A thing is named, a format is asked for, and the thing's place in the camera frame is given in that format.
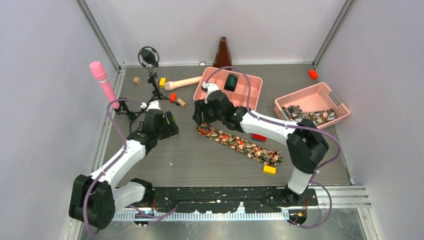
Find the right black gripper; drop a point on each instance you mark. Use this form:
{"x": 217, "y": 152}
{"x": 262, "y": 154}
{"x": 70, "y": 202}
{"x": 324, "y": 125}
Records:
{"x": 200, "y": 105}

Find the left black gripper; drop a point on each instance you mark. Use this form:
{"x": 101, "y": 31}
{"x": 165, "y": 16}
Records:
{"x": 171, "y": 128}

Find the floral patterned necktie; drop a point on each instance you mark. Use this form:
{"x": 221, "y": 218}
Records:
{"x": 258, "y": 153}

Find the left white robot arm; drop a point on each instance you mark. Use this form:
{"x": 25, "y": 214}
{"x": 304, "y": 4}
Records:
{"x": 95, "y": 198}

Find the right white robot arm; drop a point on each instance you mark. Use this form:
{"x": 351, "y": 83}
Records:
{"x": 306, "y": 145}

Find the patterned ties in basket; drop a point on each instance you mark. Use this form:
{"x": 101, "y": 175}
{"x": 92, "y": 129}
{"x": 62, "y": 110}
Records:
{"x": 295, "y": 113}

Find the wooden cylinder block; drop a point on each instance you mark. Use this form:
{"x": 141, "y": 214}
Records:
{"x": 181, "y": 102}

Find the small orange block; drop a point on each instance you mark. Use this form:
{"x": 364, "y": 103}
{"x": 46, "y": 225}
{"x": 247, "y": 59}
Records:
{"x": 173, "y": 97}

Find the pink divided organizer tray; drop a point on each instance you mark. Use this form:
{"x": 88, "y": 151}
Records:
{"x": 247, "y": 90}

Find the dark green rolled tie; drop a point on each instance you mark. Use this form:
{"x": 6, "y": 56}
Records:
{"x": 231, "y": 82}

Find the yellow cube block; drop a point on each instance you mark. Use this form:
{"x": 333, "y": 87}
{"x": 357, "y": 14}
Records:
{"x": 162, "y": 82}

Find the brown wooden metronome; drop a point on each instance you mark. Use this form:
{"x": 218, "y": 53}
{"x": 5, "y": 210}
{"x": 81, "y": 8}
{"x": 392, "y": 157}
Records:
{"x": 223, "y": 56}

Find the wooden cube block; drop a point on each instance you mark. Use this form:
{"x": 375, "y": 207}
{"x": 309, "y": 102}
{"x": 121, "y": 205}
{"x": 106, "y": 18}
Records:
{"x": 137, "y": 80}

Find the red toy brick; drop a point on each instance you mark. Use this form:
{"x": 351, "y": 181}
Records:
{"x": 259, "y": 138}

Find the black microphone with tripod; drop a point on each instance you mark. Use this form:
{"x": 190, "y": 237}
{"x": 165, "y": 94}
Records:
{"x": 149, "y": 58}

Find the yellow block near front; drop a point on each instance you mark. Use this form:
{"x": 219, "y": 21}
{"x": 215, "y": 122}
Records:
{"x": 269, "y": 170}

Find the red block far corner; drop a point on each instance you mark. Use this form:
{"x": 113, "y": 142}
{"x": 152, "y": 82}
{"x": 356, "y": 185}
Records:
{"x": 313, "y": 74}

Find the pink perforated basket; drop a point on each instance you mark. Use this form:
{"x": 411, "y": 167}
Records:
{"x": 318, "y": 97}

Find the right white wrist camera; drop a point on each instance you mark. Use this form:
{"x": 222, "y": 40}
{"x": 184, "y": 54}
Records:
{"x": 209, "y": 88}

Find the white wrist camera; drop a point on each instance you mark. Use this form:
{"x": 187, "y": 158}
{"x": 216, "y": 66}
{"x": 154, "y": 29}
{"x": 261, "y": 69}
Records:
{"x": 209, "y": 88}
{"x": 152, "y": 107}

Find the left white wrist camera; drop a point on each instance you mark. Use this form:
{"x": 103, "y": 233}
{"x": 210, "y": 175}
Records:
{"x": 152, "y": 107}

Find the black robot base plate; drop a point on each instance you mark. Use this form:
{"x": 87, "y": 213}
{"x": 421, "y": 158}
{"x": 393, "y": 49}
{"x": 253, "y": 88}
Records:
{"x": 227, "y": 203}

